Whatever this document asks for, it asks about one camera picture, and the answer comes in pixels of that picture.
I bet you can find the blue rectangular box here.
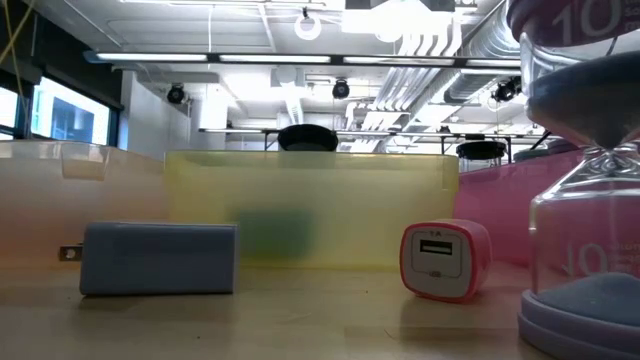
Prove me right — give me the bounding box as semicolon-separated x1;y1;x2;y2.
233;207;317;261

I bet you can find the pink cube USB charger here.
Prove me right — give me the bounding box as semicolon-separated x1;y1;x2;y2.
399;218;493;304

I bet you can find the lavender wall charger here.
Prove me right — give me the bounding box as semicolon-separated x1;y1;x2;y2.
57;221;240;297

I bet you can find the yellow translucent plastic bin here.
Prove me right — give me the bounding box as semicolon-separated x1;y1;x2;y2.
163;149;460;271

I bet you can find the long black-framed table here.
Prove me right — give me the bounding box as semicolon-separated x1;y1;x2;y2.
198;127;556;151

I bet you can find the pink-red translucent plastic bin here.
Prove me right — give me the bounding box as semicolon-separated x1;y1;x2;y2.
453;149;586;266

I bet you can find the large bright window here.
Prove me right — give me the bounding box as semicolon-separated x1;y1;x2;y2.
30;74;112;146

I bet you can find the orange translucent plastic bin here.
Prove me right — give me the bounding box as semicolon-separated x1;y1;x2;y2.
0;139;171;274

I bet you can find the narrow bright window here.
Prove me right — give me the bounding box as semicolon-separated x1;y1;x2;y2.
0;84;22;140

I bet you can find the white ring lamp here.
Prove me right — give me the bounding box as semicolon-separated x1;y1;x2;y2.
293;7;323;42

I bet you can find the silver ventilation duct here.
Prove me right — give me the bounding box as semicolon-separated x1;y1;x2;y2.
439;0;524;104

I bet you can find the thin yellow cord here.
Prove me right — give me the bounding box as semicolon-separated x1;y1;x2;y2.
0;0;37;106

